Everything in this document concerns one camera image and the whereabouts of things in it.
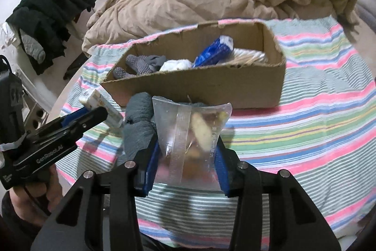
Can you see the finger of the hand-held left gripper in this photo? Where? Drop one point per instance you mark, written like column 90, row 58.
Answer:
column 69, row 119
column 88, row 120

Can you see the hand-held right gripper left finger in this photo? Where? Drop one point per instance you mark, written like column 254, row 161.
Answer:
column 149, row 173

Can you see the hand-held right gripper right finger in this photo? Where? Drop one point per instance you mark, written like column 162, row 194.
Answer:
column 222, row 173

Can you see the small white carton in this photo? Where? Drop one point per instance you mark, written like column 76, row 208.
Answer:
column 100, row 99

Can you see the clear plastic snack bag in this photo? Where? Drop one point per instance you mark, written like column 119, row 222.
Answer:
column 191, row 145

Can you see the cardboard box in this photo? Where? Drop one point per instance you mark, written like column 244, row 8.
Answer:
column 205, row 87

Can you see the person's left forearm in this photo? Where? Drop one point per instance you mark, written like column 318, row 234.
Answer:
column 14, row 224

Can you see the person's left hand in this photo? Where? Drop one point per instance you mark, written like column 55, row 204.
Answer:
column 51, row 195

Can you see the grey sock on bed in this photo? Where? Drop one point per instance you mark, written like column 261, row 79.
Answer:
column 138, row 121

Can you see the white furniture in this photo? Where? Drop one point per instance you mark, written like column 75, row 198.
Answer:
column 26, row 92

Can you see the grey dotted glove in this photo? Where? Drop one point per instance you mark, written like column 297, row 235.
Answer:
column 133, row 62

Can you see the striped blanket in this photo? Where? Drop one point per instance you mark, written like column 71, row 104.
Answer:
column 293, row 136

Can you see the white fluffy cloth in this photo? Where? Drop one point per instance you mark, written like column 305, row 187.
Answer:
column 176, row 65

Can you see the pile of dark clothes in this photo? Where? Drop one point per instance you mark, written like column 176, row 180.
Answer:
column 50, row 12

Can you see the pack of wooden sticks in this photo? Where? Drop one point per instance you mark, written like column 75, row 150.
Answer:
column 249, row 55

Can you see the blue tissue packet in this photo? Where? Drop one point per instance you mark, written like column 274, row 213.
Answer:
column 213, row 51

